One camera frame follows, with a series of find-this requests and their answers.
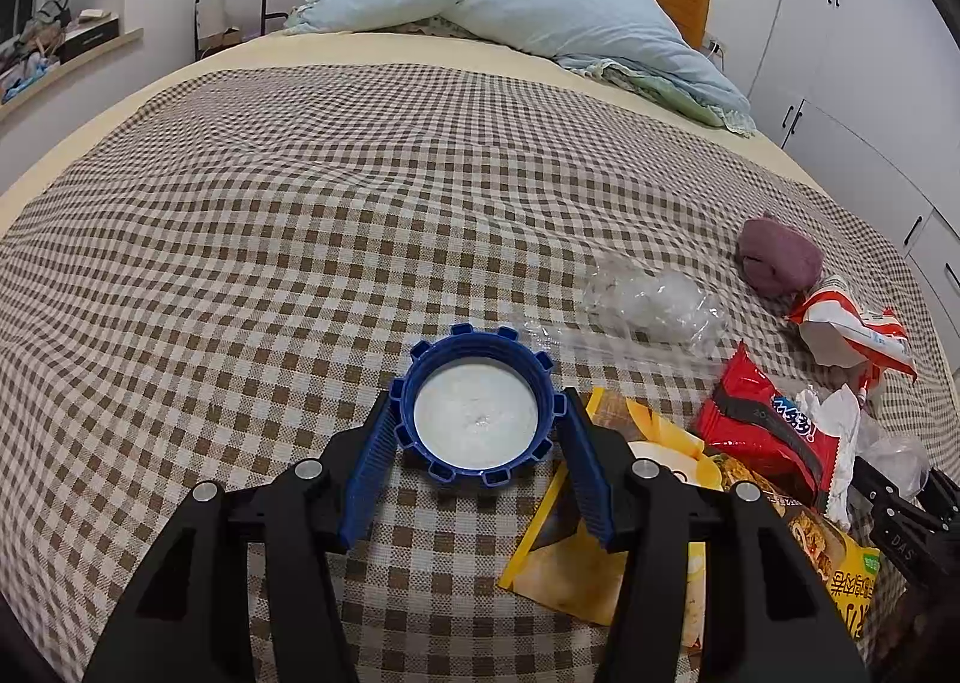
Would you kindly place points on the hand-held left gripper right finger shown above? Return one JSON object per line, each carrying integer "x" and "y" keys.
{"x": 592, "y": 473}

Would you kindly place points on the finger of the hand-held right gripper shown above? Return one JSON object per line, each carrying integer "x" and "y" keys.
{"x": 892, "y": 499}
{"x": 949, "y": 503}

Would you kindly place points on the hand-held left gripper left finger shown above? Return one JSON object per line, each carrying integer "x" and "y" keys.
{"x": 367, "y": 473}

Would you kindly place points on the white tissue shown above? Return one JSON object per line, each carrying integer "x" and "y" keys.
{"x": 836, "y": 428}

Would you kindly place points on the yellow snack bag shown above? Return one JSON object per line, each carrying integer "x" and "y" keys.
{"x": 570, "y": 570}

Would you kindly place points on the blue jar lid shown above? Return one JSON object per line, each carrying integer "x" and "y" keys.
{"x": 480, "y": 421}

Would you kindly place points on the red snack packet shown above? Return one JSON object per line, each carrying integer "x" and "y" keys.
{"x": 765, "y": 428}

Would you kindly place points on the clear plastic wrapper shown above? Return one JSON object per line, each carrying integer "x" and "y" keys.
{"x": 660, "y": 304}

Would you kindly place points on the red white snack wrapper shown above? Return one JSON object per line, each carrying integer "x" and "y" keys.
{"x": 862, "y": 327}

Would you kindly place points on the purple round lump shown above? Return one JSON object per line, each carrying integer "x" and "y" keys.
{"x": 776, "y": 256}

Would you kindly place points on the cream bed sheet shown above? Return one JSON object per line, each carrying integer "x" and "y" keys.
{"x": 225, "y": 53}

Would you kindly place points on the white wardrobe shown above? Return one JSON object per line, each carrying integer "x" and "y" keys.
{"x": 862, "y": 53}

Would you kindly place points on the light blue duvet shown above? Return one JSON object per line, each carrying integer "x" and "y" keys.
{"x": 525, "y": 1}

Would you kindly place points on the black flat box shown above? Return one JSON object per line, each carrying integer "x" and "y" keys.
{"x": 90, "y": 38}

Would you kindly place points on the light blue cloth bundle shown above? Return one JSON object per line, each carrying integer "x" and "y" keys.
{"x": 28, "y": 82}

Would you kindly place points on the wall socket with plug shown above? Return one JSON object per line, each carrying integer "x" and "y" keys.
{"x": 716, "y": 47}

